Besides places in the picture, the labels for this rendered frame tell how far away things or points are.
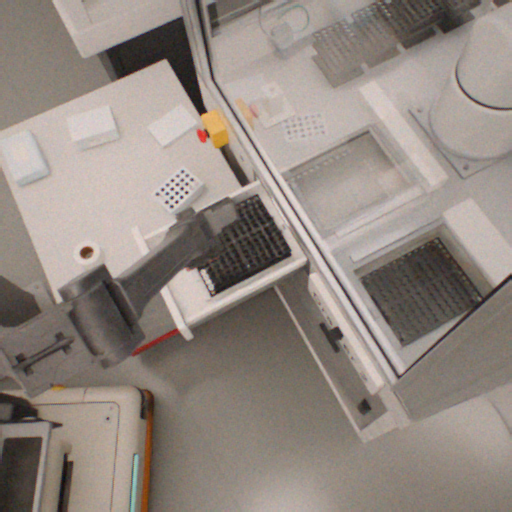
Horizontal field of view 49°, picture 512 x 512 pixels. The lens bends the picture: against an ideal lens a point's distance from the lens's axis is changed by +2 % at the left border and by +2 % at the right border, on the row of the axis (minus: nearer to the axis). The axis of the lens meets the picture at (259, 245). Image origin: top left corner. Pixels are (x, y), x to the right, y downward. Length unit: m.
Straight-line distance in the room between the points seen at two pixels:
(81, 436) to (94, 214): 0.74
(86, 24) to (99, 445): 1.28
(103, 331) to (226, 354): 1.55
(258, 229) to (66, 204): 0.59
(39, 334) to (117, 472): 1.30
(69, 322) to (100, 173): 1.05
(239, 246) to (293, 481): 1.05
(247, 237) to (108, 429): 0.88
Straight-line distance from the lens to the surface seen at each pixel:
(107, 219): 1.60
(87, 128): 1.71
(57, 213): 1.66
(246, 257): 1.36
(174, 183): 1.56
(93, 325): 0.66
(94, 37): 1.83
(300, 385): 2.16
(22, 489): 1.20
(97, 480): 1.95
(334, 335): 1.26
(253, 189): 1.43
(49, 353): 0.68
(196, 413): 2.17
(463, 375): 0.80
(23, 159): 1.73
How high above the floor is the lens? 2.13
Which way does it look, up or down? 67 degrees down
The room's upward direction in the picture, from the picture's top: 9 degrees counter-clockwise
